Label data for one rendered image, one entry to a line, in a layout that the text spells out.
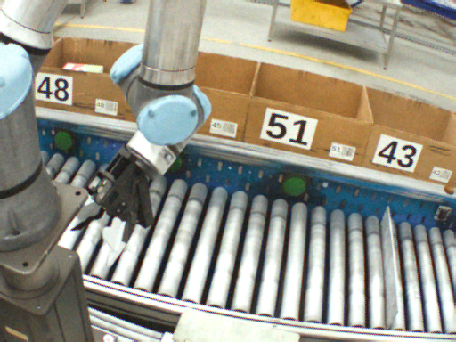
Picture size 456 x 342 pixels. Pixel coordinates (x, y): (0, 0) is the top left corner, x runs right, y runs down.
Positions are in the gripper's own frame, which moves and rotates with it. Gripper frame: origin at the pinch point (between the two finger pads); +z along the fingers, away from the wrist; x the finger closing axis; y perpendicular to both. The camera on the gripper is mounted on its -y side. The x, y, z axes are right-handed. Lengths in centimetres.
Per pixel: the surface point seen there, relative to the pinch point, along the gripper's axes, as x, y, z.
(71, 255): 2.0, 4.7, 2.7
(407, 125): -1, -88, -100
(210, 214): -25, -53, -27
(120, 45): -86, -26, -59
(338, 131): -7, -57, -70
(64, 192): 4.0, 16.0, -6.1
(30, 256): 14.2, 21.8, 4.9
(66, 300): 6.6, 3.5, 10.5
